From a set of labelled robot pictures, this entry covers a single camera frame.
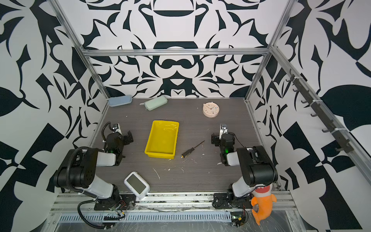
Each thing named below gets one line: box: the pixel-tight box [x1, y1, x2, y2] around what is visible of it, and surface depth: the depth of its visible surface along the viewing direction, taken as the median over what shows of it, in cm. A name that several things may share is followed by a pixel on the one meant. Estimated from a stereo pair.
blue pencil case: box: [108, 95, 133, 107], surface depth 118 cm
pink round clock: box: [202, 101, 220, 118], surface depth 113 cm
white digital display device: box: [123, 171, 151, 200], surface depth 78 cm
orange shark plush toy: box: [250, 183, 277, 226], surface depth 72 cm
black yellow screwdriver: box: [180, 140, 206, 159], surface depth 91 cm
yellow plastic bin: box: [144, 119, 180, 160], surface depth 96 cm
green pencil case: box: [143, 95, 169, 111], surface depth 117 cm
